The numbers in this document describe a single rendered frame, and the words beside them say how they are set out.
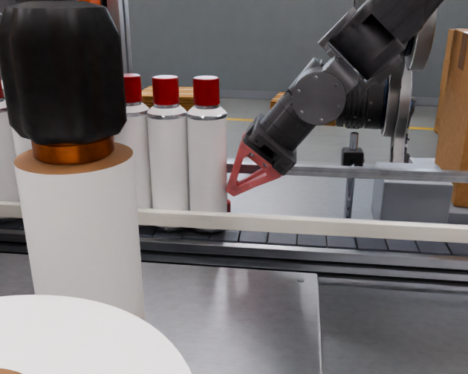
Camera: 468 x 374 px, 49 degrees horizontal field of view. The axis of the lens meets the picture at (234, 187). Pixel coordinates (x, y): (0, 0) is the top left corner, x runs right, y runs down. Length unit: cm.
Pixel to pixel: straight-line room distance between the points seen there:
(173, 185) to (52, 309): 40
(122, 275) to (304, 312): 21
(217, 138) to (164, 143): 7
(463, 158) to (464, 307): 30
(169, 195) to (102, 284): 29
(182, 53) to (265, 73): 101
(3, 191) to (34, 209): 38
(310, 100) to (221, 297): 23
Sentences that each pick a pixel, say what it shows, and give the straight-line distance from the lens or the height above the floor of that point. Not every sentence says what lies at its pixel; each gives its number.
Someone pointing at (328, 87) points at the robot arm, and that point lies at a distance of 55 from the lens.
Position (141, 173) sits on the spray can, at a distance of 69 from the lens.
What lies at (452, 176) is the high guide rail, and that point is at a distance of 74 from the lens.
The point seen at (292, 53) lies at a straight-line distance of 599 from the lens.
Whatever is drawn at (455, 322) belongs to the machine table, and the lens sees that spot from 66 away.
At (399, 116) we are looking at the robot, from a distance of 152.
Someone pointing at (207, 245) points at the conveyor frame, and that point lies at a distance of 67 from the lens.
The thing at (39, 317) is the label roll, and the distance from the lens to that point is 30.
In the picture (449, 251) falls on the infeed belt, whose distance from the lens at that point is 70.
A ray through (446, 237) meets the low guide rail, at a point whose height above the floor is 90.
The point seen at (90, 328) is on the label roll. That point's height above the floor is 102.
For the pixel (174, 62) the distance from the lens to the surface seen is 629.
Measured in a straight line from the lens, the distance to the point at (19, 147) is 74.
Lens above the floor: 119
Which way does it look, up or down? 21 degrees down
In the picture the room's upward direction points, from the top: straight up
